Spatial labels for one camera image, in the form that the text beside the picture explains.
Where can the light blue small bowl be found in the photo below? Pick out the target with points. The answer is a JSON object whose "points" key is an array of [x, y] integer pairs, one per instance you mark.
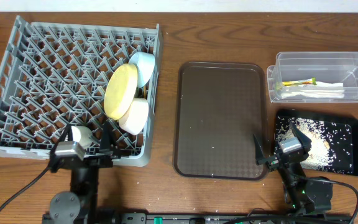
{"points": [[145, 64]]}

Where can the white cup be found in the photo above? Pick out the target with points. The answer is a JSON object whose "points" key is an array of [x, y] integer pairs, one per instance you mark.
{"points": [[82, 135]]}

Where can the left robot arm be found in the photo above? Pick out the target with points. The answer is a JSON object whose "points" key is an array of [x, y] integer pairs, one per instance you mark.
{"points": [[79, 204]]}

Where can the spilled rice pile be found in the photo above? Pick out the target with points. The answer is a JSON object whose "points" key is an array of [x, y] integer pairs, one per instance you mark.
{"points": [[331, 143]]}

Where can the black flat waste tray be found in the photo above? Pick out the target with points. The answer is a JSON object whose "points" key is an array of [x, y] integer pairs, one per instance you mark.
{"points": [[352, 122]]}

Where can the black rail at table edge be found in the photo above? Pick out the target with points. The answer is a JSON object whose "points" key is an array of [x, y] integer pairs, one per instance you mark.
{"points": [[255, 216]]}

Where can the green snack wrapper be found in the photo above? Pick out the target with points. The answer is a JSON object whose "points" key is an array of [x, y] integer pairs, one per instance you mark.
{"points": [[310, 81]]}

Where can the clear plastic waste bin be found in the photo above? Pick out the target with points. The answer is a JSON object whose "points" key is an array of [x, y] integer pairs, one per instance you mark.
{"points": [[328, 67]]}

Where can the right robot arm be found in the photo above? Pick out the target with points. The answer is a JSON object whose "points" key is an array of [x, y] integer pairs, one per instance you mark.
{"points": [[308, 195]]}

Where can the dark brown serving tray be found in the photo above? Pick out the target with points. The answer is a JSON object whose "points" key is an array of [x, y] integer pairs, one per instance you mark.
{"points": [[220, 114]]}

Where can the grey plastic dish rack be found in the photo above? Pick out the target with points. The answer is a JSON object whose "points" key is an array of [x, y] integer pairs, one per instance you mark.
{"points": [[52, 75]]}

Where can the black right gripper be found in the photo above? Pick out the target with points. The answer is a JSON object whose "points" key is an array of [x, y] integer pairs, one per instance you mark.
{"points": [[305, 141]]}

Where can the yellow round plate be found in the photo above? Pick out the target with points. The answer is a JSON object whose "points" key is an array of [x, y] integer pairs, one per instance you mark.
{"points": [[120, 91]]}

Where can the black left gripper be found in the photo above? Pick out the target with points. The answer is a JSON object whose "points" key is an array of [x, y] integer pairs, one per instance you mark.
{"points": [[96, 163]]}

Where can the white paper napkin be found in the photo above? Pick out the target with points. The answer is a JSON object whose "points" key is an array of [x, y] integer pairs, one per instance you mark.
{"points": [[320, 90]]}

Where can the pink small bowl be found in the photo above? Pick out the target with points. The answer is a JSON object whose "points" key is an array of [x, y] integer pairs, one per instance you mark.
{"points": [[134, 120]]}

